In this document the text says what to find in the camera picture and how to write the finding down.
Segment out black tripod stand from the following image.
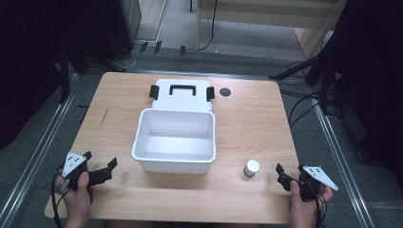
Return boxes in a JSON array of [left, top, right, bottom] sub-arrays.
[[268, 0, 350, 116]]

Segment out black hanging cable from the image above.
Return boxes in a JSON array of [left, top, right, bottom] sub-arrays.
[[184, 0, 220, 52]]

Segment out light wooden desk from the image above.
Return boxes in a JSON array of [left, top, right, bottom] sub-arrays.
[[195, 0, 348, 60]]

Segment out person's left hand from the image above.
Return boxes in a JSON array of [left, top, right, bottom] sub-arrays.
[[54, 171, 97, 228]]

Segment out black floor cables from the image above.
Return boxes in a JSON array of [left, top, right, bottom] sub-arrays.
[[278, 60, 341, 128]]

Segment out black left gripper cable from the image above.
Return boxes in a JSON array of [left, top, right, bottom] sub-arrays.
[[50, 161, 70, 228]]

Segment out white box lid black handle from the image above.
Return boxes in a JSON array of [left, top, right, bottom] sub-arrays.
[[148, 78, 216, 113]]

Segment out dark cabinet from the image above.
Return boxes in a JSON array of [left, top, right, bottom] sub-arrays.
[[94, 0, 143, 61]]

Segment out metal floor rail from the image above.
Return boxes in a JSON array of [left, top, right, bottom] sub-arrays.
[[0, 74, 80, 228], [308, 91, 376, 228]]

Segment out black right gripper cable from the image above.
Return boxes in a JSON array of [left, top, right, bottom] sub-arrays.
[[294, 172, 329, 228]]

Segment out white floor cable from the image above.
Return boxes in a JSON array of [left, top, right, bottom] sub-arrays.
[[112, 13, 150, 71]]

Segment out black metal stand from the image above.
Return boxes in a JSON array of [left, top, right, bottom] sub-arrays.
[[58, 44, 89, 105]]

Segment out small jar with white cap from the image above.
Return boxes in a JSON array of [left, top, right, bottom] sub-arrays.
[[242, 159, 261, 179]]

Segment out person's right hand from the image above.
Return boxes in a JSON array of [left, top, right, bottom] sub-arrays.
[[288, 180, 335, 228]]

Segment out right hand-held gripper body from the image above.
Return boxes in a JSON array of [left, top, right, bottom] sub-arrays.
[[297, 165, 339, 202]]

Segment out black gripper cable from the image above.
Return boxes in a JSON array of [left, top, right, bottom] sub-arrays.
[[50, 161, 70, 228], [294, 172, 329, 228]]

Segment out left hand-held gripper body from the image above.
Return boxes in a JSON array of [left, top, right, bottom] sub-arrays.
[[58, 151, 96, 192]]

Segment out white plastic storage box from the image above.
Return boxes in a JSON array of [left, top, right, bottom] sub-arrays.
[[131, 107, 218, 176]]

